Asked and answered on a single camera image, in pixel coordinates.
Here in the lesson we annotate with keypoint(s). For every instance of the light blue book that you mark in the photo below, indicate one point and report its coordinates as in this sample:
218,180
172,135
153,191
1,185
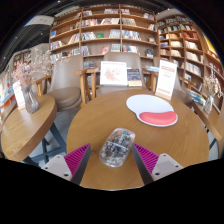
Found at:
152,68

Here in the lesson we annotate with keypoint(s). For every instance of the glass vase with pink flowers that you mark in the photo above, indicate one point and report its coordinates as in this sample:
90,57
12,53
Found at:
30,101

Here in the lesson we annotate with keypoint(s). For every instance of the beige armchair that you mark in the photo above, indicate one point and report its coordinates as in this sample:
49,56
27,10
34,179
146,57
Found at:
66,76
120,57
180,95

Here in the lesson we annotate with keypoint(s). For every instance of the white and red table sign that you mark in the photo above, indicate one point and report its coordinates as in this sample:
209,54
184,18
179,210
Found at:
166,78

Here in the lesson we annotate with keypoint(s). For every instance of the dark book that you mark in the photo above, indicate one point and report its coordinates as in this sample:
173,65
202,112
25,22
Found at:
134,77

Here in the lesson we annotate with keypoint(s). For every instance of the small white table sign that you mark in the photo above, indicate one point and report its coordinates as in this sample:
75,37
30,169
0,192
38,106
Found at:
19,95

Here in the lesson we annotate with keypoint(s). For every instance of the stack of books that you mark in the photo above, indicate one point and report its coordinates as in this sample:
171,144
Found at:
196,97

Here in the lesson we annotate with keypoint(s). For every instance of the glass vase with pale flowers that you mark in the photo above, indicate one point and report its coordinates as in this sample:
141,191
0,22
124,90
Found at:
209,105

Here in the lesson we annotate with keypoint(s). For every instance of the round wooden side table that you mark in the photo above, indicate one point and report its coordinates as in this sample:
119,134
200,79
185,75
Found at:
26,126
213,121

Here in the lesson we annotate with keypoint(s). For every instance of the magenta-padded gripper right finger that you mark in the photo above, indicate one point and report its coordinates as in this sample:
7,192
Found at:
146,159

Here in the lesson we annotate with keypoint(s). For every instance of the transparent computer mouse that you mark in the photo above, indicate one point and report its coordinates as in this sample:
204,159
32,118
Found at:
116,148

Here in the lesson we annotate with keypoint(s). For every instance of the colourful book display stand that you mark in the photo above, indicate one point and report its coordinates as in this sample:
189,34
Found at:
6,91

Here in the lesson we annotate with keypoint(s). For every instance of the white hanging ceiling panel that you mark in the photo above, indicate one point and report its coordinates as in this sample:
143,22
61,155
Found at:
39,20

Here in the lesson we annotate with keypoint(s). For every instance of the white board with pink print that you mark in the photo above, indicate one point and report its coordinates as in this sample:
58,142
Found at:
113,73

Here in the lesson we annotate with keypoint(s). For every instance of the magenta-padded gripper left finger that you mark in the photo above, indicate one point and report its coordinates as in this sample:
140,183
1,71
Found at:
77,159

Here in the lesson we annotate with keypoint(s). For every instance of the wooden bookshelf with yellow poster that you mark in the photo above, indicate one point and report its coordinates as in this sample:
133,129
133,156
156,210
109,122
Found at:
190,50

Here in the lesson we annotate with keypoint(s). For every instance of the small distant bookshelf unit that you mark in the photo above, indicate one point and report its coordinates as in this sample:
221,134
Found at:
20,60

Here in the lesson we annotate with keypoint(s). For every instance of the white mouse pad, red rest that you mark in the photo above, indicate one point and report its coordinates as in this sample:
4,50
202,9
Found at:
146,105

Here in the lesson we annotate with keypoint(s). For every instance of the large wooden bookshelf unit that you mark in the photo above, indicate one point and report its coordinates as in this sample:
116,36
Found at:
100,43

